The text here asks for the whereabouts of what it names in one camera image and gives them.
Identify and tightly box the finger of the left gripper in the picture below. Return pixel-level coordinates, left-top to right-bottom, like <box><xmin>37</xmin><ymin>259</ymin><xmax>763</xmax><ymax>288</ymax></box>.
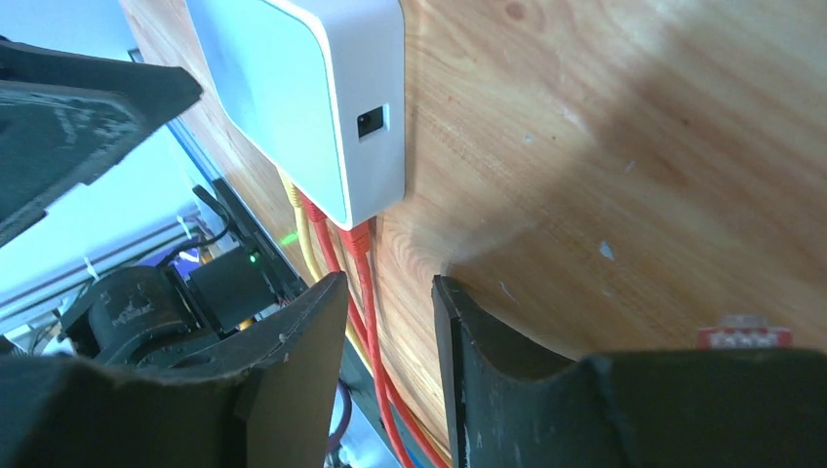
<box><xmin>1</xmin><ymin>39</ymin><xmax>203</xmax><ymax>245</ymax></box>

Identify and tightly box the yellow network cable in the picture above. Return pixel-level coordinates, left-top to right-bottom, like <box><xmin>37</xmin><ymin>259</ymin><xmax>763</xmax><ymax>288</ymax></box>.
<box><xmin>279</xmin><ymin>169</ymin><xmax>451</xmax><ymax>461</ymax></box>

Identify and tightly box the small white router box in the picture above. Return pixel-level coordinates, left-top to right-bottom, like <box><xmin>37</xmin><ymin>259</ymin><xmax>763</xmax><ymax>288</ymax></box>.
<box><xmin>187</xmin><ymin>0</ymin><xmax>406</xmax><ymax>230</ymax></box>

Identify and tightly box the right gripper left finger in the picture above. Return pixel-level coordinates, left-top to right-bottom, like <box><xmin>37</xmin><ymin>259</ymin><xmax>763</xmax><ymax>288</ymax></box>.
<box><xmin>1</xmin><ymin>272</ymin><xmax>349</xmax><ymax>467</ymax></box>

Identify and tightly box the red network cable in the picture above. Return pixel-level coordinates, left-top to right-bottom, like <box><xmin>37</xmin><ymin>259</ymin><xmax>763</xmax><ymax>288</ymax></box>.
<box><xmin>299</xmin><ymin>193</ymin><xmax>451</xmax><ymax>468</ymax></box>

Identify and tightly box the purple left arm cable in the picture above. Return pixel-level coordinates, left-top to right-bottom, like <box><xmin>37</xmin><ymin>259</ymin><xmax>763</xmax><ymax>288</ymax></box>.
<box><xmin>326</xmin><ymin>380</ymin><xmax>354</xmax><ymax>456</ymax></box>

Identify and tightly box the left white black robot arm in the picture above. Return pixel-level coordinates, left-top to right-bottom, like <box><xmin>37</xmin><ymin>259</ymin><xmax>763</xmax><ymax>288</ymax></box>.
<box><xmin>1</xmin><ymin>40</ymin><xmax>306</xmax><ymax>367</ymax></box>

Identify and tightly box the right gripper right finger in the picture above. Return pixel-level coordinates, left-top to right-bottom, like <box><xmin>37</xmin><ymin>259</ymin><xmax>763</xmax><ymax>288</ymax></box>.
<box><xmin>432</xmin><ymin>275</ymin><xmax>826</xmax><ymax>467</ymax></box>

